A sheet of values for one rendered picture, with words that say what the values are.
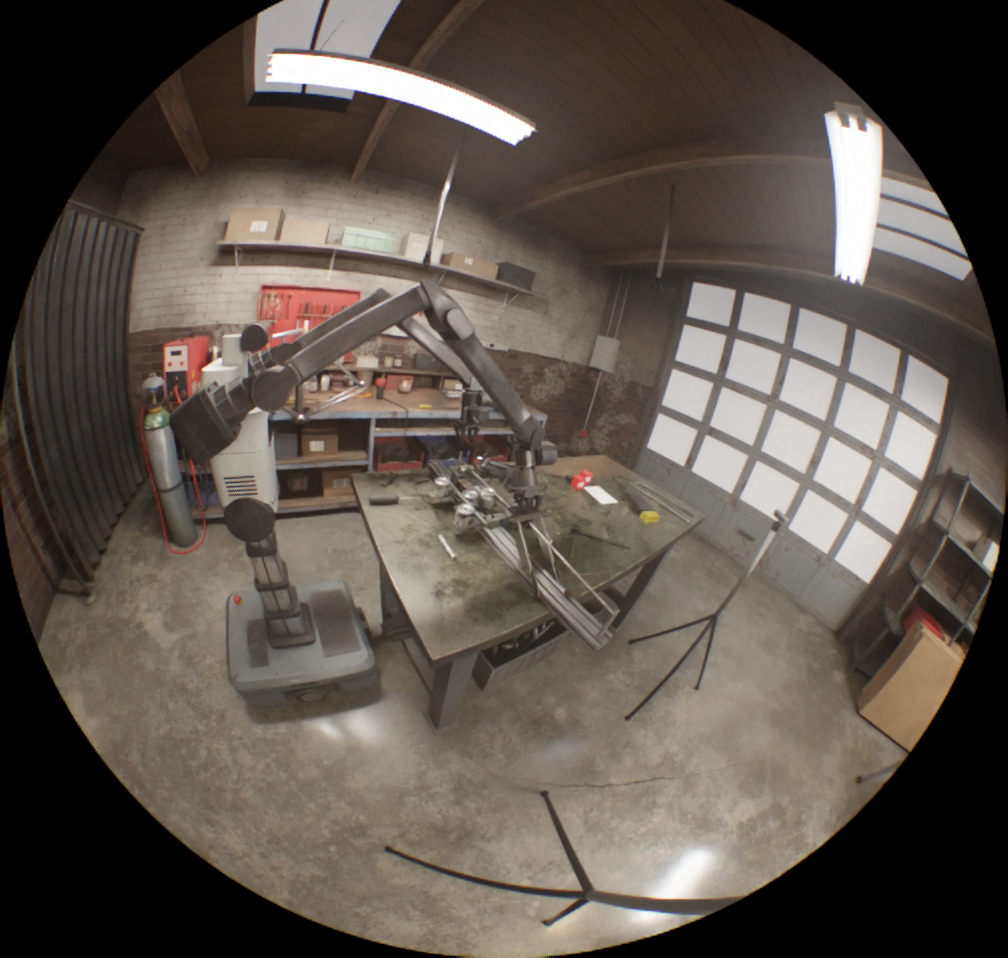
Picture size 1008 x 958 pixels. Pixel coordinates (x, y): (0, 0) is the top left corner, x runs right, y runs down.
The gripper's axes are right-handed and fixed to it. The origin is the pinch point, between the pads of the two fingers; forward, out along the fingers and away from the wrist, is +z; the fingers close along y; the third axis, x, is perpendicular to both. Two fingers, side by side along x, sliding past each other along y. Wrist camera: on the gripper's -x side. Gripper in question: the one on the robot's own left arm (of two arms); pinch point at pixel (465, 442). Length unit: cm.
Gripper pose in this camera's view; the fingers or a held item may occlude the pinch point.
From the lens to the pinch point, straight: 121.9
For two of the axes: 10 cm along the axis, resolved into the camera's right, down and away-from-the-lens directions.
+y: 7.6, -0.8, 6.5
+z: -1.1, 9.6, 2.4
